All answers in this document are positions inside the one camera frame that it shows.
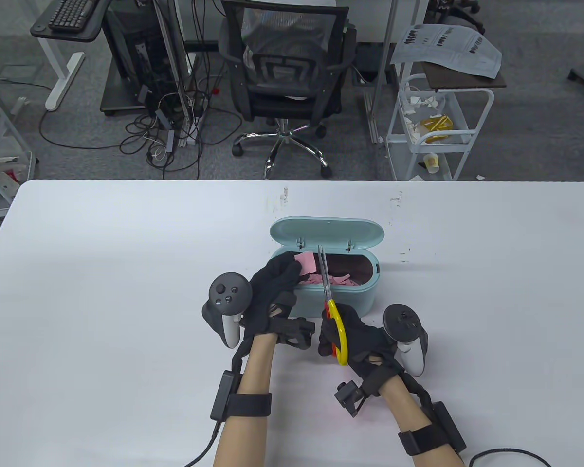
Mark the person's left hand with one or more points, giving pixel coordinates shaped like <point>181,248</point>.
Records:
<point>270,289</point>

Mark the person's right hand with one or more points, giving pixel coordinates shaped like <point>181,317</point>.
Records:
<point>362,333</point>

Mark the yellow and red scissors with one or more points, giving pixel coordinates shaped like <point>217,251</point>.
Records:
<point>340,331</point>

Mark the mint green lidded box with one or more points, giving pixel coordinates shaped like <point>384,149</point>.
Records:
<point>311,301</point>

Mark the pink waste paper sheet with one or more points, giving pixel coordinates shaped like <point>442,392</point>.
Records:
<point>306,262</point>

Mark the pile of pink paper pieces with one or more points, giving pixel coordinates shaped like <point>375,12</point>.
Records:
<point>343,280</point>

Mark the person's right forearm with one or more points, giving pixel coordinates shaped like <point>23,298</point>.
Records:
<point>401,406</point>

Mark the person's left forearm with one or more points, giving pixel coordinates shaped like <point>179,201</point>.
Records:
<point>255,367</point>

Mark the black and white hand controller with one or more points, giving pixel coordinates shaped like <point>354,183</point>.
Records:
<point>401,321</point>
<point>228,292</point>

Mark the black wristband with battery pack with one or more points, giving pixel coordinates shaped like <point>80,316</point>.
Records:
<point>250,406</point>
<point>426,438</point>

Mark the white power strip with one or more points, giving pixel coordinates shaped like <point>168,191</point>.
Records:
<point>187,134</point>

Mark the paper cup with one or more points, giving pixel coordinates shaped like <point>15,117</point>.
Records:
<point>431,163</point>

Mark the black mesh office chair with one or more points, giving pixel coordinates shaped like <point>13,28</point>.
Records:
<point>282,104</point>

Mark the yellow packet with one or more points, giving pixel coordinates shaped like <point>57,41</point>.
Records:
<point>438,124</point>

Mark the heap of white paper scraps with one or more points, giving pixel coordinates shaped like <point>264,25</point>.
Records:
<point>421,102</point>

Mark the black wheeled cart base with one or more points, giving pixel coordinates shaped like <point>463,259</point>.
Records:
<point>121,102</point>

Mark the white rolling cart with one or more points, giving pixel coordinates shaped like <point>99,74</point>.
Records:
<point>486,112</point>

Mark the brown board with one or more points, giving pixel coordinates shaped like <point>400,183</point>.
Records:
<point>467,82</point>

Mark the black computer tower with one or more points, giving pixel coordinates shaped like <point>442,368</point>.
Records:
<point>136,29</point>

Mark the printed newspaper sheet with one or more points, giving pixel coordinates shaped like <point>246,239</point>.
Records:
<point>447,48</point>

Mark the white metal rack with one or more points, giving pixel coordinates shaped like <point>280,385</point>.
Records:
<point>9,126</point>

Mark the black desk with white leg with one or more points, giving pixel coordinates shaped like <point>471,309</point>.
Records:
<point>58,35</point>

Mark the black chair base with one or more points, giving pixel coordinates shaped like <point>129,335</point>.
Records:
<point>462,14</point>

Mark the black keyboard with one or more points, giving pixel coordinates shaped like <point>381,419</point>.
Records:
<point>73,14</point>

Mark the silver aluminium post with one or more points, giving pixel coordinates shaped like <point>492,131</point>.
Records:
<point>173,63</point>
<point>384,63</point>

